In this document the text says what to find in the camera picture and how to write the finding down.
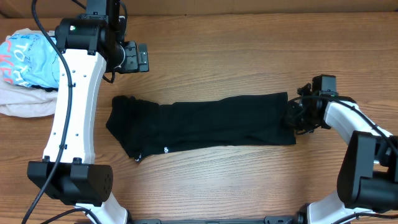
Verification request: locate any beige folded garment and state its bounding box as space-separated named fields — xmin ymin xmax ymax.
xmin=1 ymin=28 xmax=58 ymax=118

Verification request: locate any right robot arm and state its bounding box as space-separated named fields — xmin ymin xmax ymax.
xmin=284 ymin=75 xmax=397 ymax=223

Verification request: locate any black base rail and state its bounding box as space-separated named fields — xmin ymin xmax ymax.
xmin=127 ymin=213 xmax=308 ymax=224

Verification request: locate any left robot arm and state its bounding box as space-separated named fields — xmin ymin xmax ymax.
xmin=27 ymin=1 xmax=149 ymax=223

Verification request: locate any black polo shirt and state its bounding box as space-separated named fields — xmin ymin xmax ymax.
xmin=106 ymin=92 xmax=296 ymax=161

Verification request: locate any light blue printed shirt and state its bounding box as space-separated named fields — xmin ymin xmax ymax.
xmin=1 ymin=32 xmax=60 ymax=89

